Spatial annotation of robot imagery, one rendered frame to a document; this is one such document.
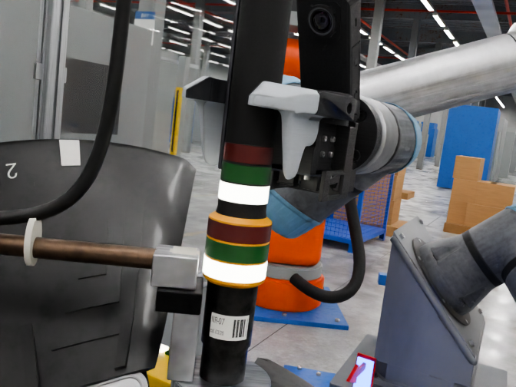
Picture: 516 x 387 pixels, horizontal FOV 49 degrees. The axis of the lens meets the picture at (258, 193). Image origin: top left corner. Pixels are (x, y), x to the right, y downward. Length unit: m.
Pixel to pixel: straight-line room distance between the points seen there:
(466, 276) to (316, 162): 0.71
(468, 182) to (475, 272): 8.54
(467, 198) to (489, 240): 8.55
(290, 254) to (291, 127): 3.99
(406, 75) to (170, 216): 0.37
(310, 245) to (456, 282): 3.28
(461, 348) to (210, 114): 0.80
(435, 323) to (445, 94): 0.49
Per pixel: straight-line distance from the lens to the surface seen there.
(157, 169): 0.53
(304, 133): 0.38
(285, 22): 0.38
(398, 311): 1.10
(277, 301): 4.36
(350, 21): 0.46
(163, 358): 0.96
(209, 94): 0.37
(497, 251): 1.10
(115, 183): 0.51
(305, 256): 4.35
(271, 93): 0.34
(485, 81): 0.76
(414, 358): 1.12
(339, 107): 0.39
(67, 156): 0.53
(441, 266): 1.10
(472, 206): 9.65
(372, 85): 0.73
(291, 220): 0.63
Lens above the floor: 1.47
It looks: 8 degrees down
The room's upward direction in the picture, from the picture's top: 7 degrees clockwise
